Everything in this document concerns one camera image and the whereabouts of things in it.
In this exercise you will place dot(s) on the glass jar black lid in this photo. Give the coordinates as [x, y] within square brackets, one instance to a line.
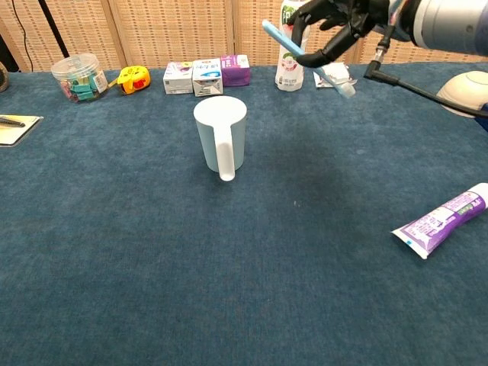
[3, 78]

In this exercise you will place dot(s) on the blue table cloth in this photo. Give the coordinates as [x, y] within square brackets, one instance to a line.
[190, 267]

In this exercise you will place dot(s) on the black tripod stand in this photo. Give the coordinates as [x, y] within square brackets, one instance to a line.
[55, 30]

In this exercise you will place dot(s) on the razor in yellow blister pack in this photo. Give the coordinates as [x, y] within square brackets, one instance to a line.
[17, 129]

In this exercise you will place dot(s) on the dark blue patterned box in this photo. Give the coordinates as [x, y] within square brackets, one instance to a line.
[483, 122]

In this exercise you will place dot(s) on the white blue milk carton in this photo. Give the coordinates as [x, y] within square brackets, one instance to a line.
[207, 78]

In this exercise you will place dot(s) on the clear plastic jar of clips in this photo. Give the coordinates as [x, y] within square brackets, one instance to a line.
[80, 78]

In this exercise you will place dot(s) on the purple white toothpaste tube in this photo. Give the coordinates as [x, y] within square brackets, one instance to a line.
[438, 223]

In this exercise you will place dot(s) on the bamboo folding screen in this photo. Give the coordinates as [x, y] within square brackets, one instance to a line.
[171, 30]

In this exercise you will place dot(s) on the white purple milk carton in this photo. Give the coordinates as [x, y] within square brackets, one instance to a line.
[177, 80]

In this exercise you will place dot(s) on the yellow tape measure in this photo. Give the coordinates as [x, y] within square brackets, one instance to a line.
[133, 80]

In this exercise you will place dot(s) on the drink bottle yellow cap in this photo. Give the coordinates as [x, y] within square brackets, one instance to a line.
[287, 72]

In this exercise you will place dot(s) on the light blue toothbrush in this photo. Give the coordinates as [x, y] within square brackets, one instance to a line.
[286, 40]

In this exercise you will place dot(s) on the silver snack packet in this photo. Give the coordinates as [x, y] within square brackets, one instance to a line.
[328, 76]

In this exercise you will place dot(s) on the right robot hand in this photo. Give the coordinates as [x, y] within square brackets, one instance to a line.
[354, 15]

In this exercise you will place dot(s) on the beige upturned bowl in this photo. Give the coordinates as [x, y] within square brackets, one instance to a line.
[465, 89]

